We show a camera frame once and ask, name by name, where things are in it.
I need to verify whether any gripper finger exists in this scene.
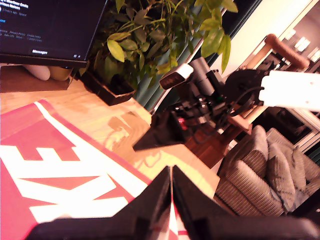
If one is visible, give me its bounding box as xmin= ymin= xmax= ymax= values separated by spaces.
xmin=117 ymin=165 xmax=173 ymax=221
xmin=150 ymin=110 xmax=177 ymax=130
xmin=172 ymin=164 xmax=239 ymax=224
xmin=132 ymin=114 xmax=188 ymax=152

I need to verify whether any red Nike shoebox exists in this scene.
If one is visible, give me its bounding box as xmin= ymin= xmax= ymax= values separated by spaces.
xmin=0 ymin=99 xmax=191 ymax=240

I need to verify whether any dark plant pot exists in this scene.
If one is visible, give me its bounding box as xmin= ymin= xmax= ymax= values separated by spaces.
xmin=79 ymin=69 xmax=137 ymax=106

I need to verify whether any grey striped sofa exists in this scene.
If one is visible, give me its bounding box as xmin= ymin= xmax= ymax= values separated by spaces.
xmin=214 ymin=124 xmax=320 ymax=219

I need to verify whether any green leafy houseplant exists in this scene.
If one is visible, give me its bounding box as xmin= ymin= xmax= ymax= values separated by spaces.
xmin=79 ymin=0 xmax=239 ymax=89

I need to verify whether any grey striped cushion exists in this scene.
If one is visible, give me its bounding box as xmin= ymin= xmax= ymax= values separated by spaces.
xmin=266 ymin=141 xmax=296 ymax=210
xmin=291 ymin=146 xmax=310 ymax=192

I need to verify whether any brown wooden chair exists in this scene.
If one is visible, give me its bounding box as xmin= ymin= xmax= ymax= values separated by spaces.
xmin=224 ymin=33 xmax=311 ymax=136

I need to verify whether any pale green rounded object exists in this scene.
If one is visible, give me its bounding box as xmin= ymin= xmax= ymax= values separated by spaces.
xmin=49 ymin=66 xmax=74 ymax=82

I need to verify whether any white rounded object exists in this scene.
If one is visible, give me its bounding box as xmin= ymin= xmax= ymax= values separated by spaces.
xmin=23 ymin=64 xmax=51 ymax=81

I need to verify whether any wide black computer monitor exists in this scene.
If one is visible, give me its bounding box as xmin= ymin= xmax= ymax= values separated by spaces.
xmin=0 ymin=0 xmax=109 ymax=69

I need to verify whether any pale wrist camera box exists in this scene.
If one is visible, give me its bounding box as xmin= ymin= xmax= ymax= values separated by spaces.
xmin=159 ymin=56 xmax=217 ymax=97

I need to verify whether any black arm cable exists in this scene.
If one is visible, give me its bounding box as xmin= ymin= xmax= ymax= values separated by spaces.
xmin=228 ymin=85 xmax=266 ymax=119

